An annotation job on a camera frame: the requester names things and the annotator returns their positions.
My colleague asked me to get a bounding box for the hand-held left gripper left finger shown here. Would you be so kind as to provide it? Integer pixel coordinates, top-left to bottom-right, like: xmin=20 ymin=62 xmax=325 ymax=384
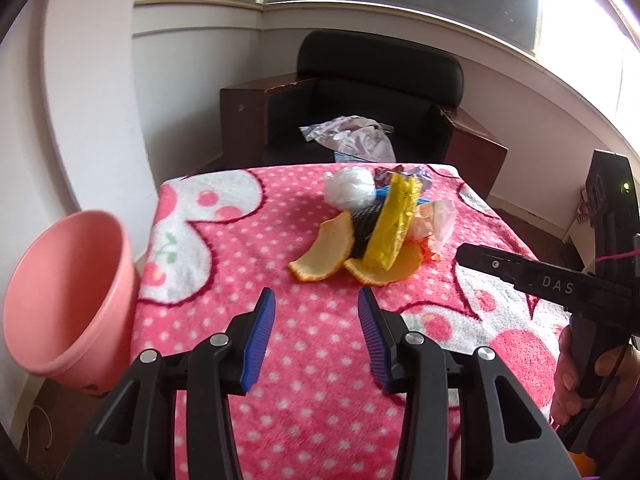
xmin=60 ymin=287 xmax=277 ymax=480

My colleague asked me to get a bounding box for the pink polka dot blanket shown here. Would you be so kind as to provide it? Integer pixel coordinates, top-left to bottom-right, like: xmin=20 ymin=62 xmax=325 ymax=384
xmin=131 ymin=162 xmax=573 ymax=480

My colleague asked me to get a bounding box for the white plastic bag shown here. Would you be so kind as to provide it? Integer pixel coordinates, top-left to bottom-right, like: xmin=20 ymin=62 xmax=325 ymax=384
xmin=322 ymin=167 xmax=378 ymax=209

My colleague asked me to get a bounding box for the person's right hand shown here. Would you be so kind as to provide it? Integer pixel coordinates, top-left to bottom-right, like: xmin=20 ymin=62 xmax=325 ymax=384
xmin=550 ymin=327 xmax=629 ymax=424

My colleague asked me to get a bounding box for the thin floor wire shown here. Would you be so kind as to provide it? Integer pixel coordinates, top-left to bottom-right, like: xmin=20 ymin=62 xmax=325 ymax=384
xmin=27 ymin=405 xmax=53 ymax=453

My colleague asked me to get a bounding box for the colourful printed wrapper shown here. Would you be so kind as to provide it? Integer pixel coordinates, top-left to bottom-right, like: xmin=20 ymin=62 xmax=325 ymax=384
xmin=372 ymin=162 xmax=436 ymax=191

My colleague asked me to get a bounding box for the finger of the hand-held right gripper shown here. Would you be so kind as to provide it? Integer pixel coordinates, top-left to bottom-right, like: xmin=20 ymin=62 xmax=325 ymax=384
xmin=457 ymin=242 xmax=528 ymax=288

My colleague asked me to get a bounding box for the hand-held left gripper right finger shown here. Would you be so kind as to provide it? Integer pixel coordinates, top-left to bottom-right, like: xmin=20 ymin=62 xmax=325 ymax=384
xmin=357 ymin=287 xmax=576 ymax=480

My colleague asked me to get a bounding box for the clear plastic wrapper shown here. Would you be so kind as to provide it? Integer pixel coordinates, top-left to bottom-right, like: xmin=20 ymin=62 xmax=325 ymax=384
xmin=410 ymin=199 xmax=457 ymax=253

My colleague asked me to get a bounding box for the orange peel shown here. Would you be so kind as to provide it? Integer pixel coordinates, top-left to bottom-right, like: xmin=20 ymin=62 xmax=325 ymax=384
xmin=287 ymin=210 xmax=353 ymax=282
xmin=343 ymin=242 xmax=426 ymax=287

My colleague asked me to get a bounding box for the pink cord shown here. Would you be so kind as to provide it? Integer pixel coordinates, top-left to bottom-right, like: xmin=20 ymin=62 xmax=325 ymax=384
xmin=592 ymin=235 xmax=640 ymax=263

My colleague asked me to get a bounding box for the pink plastic bucket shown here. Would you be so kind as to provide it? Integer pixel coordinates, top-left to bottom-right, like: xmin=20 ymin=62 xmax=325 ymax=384
xmin=2 ymin=210 xmax=141 ymax=393

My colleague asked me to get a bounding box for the yellow snack packet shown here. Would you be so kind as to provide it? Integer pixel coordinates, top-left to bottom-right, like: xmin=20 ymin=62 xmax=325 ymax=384
xmin=362 ymin=174 xmax=423 ymax=271

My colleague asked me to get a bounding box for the blue plastic wrapper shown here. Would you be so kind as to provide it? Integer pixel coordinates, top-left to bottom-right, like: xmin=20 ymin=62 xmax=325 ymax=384
xmin=375 ymin=187 xmax=431 ymax=206

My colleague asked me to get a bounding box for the black snack packet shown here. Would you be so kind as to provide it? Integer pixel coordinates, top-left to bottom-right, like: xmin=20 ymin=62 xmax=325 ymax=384
xmin=348 ymin=200 xmax=388 ymax=260

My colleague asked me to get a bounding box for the black leather wooden armchair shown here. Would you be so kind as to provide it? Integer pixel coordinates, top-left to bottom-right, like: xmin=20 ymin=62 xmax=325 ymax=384
xmin=220 ymin=30 xmax=508 ymax=201

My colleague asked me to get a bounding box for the pale crumpled cloth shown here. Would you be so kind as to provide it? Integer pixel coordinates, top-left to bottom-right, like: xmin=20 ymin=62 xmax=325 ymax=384
xmin=299 ymin=116 xmax=398 ymax=163

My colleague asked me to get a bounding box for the person's right forearm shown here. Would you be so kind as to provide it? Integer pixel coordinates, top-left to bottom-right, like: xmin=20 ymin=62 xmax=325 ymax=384
xmin=580 ymin=385 xmax=640 ymax=480

